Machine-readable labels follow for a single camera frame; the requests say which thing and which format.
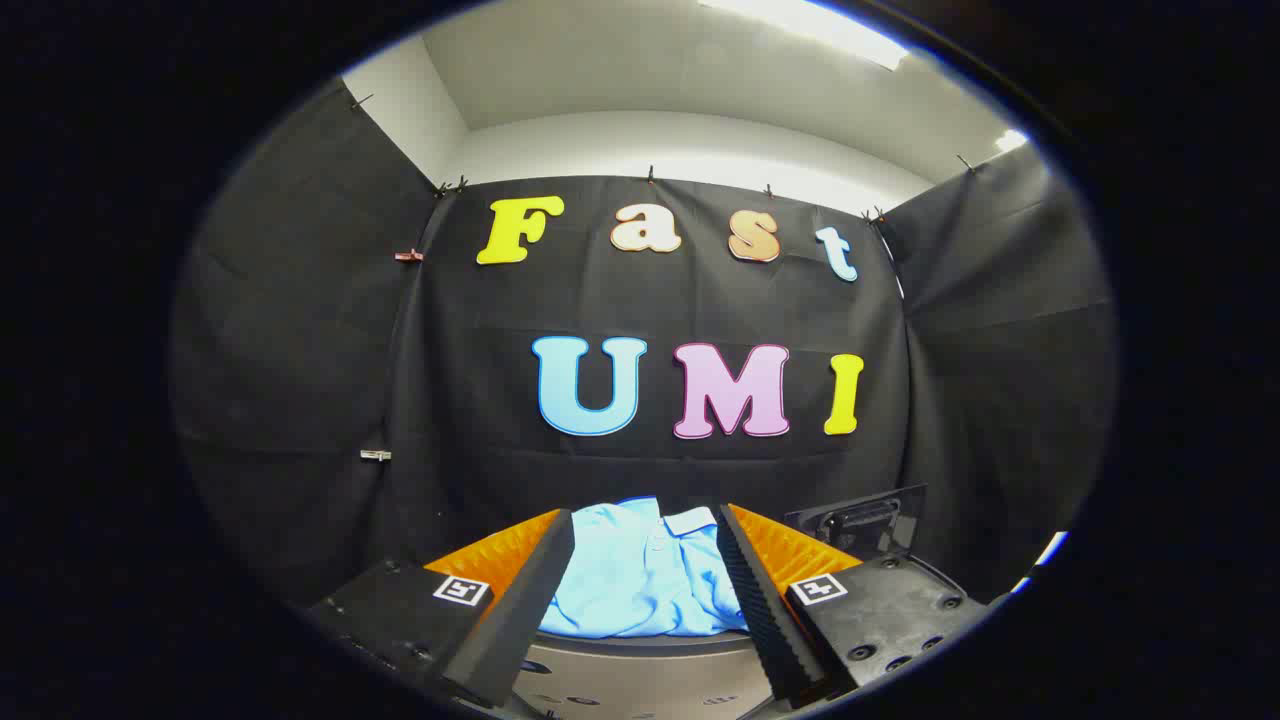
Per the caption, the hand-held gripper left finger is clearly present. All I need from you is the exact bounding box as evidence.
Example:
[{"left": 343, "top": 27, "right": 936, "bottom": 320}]
[{"left": 305, "top": 508, "right": 577, "bottom": 709}]

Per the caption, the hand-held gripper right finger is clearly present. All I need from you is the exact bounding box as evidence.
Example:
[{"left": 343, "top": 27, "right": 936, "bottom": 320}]
[{"left": 716, "top": 503, "right": 991, "bottom": 706}]

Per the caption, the light blue polo shirt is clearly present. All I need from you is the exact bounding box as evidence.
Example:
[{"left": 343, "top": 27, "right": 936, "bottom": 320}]
[{"left": 538, "top": 496, "right": 751, "bottom": 639}]

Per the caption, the dark washing machine lid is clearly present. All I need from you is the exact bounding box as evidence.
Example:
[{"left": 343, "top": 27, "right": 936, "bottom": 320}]
[{"left": 785, "top": 485, "right": 928, "bottom": 561}]

